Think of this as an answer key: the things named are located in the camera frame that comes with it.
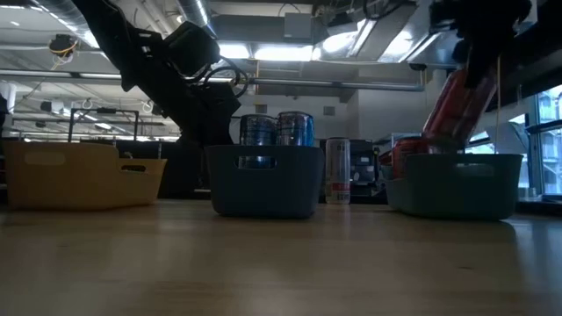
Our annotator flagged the round silver air duct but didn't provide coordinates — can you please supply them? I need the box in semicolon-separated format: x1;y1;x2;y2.
175;0;219;39

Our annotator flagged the grey ceiling box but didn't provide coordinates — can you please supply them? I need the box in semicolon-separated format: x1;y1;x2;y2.
284;11;313;40

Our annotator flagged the green plastic bin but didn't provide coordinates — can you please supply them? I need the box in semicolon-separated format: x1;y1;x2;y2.
385;152;524;221

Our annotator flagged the ceiling cable reel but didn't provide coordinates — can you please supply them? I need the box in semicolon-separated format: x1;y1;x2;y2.
47;33;80;71

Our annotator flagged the blue silver energy drink can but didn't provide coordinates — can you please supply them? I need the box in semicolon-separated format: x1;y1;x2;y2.
276;111;315;147
239;113;278;170

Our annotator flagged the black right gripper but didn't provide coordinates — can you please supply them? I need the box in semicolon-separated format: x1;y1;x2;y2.
431;0;533;89

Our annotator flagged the dark blue plastic bin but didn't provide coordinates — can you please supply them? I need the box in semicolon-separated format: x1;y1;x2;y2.
204;144;326;219

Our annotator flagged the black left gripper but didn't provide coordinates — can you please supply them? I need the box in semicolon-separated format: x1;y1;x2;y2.
117;32;242;147

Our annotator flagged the long horizontal ceiling pipe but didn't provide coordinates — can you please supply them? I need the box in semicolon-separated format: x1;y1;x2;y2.
0;68;426;92

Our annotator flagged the tall white slim can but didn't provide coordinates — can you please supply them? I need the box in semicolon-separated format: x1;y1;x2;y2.
324;137;351;205

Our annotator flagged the ribbed silver air duct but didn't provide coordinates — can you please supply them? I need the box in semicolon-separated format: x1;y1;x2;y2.
30;0;103;50

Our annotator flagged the red cola can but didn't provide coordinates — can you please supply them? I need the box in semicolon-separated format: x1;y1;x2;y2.
389;137;429;180
421;68;500;155

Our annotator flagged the yellow plastic bin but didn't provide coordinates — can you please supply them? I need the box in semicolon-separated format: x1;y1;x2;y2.
4;140;168;211

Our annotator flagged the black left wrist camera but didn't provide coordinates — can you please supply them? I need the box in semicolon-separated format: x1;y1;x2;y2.
162;20;221;76

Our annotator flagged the ceiling light panel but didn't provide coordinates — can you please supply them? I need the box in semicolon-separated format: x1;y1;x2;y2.
217;41;315;62

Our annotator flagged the window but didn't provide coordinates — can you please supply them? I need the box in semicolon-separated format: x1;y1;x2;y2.
524;85;562;197

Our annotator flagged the black countertop appliance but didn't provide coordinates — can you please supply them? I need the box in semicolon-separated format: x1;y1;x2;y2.
319;139;382;198

